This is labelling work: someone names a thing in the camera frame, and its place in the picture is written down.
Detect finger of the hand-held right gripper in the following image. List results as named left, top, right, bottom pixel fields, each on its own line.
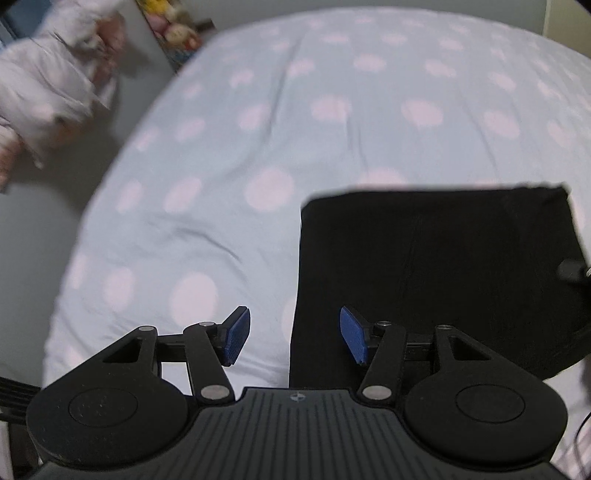
left=558, top=258, right=591, bottom=283

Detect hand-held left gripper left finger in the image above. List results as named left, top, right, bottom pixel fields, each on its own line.
left=99, top=305, right=251, bottom=407

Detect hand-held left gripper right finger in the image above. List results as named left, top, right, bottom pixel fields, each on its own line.
left=340, top=306, right=492, bottom=407

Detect black pants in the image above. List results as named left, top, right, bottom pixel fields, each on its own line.
left=288, top=184, right=591, bottom=389

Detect pile of pale clothes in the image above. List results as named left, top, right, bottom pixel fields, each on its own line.
left=0, top=0, right=127, bottom=192

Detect pale polka dot bed sheet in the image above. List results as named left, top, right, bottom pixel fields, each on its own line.
left=42, top=7, right=591, bottom=480

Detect black ribbed strap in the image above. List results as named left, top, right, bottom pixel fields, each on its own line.
left=0, top=376, right=40, bottom=423

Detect colourful box by wall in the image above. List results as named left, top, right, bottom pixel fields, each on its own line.
left=136, top=0, right=217, bottom=75

